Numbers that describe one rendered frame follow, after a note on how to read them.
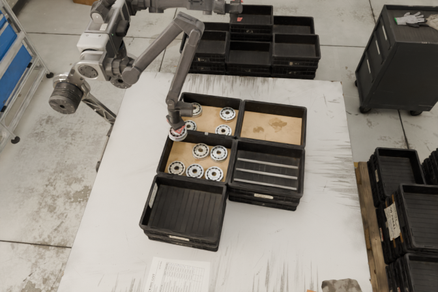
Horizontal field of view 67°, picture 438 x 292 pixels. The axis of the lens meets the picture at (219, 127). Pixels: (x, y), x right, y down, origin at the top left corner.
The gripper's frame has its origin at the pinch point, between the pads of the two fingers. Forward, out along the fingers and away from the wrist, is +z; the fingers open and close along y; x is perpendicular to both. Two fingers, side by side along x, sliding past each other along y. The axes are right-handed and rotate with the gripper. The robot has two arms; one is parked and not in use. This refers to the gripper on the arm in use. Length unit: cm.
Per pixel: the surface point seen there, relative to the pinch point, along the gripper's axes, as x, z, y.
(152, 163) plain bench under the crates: 17.4, 36.0, 9.3
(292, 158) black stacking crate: -52, 21, -42
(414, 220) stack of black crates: -101, 54, -108
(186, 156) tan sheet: -0.2, 22.5, -5.1
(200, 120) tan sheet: -21.4, 22.4, 12.5
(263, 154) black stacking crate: -39, 22, -31
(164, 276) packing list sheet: 43, 35, -54
